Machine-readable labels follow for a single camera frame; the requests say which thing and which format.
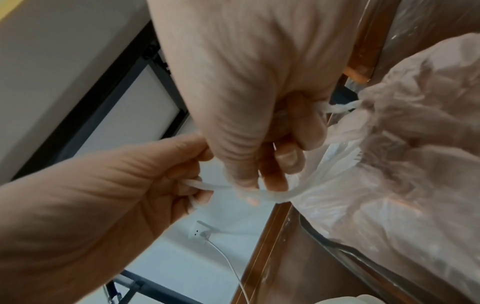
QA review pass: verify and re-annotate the grey trash bin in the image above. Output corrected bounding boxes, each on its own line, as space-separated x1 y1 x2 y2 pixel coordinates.
298 213 456 304

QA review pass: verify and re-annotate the black window frame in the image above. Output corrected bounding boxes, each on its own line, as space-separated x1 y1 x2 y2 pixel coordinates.
11 21 189 182

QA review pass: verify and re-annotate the person's right hand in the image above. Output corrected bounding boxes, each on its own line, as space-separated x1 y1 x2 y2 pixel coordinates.
145 0 380 193

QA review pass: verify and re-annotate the white wall socket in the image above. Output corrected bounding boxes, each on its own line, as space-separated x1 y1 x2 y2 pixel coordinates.
187 220 213 240

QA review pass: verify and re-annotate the white cable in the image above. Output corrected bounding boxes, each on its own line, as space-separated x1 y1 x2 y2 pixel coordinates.
204 236 249 304

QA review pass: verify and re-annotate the grey metal stand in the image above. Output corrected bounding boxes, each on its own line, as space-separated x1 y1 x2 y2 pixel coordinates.
104 269 205 304

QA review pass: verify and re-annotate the person's left hand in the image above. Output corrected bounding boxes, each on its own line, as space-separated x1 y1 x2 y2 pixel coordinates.
0 132 215 304

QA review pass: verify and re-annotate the small white object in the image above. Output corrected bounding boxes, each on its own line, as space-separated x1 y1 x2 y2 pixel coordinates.
351 293 384 304

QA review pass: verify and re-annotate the white drawstring plastic bag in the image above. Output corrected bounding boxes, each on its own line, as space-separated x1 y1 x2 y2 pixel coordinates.
183 33 480 300

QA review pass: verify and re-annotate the clear plastic sheet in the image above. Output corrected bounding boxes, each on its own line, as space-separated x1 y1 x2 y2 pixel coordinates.
382 0 480 73

